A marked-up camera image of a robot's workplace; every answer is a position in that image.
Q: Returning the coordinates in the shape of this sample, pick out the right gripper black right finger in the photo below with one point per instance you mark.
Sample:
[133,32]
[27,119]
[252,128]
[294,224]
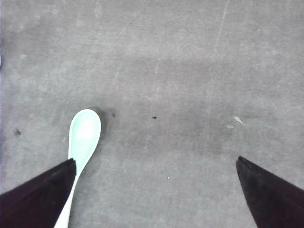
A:
[272,201]

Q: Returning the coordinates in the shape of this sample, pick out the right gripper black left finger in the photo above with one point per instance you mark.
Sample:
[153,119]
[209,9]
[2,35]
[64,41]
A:
[38,202]

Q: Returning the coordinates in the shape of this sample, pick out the mint green plastic spoon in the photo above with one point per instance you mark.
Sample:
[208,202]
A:
[84,134]

